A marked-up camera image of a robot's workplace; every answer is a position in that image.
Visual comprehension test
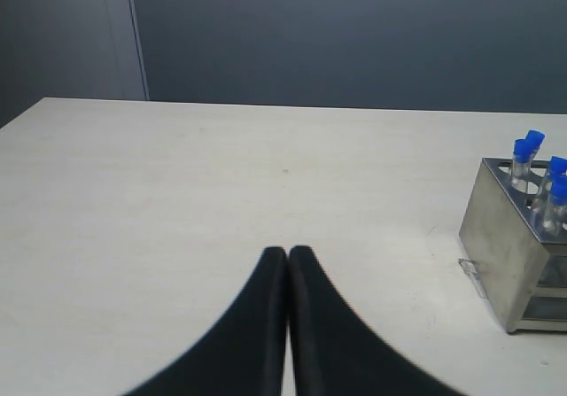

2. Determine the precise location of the stainless steel test tube rack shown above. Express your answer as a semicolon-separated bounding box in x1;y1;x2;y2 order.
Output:
459;158;566;333

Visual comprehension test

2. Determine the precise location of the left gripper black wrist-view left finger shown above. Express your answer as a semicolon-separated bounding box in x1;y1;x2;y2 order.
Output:
128;246;287;395

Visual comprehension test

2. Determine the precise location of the blue-capped tube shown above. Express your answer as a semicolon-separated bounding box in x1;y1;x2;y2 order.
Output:
524;129;546;159
509;138;532;193
542;175;566;236
531;156;567;214

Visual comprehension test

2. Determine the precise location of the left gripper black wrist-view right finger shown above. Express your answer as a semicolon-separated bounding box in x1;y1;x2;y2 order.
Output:
288;245;459;395

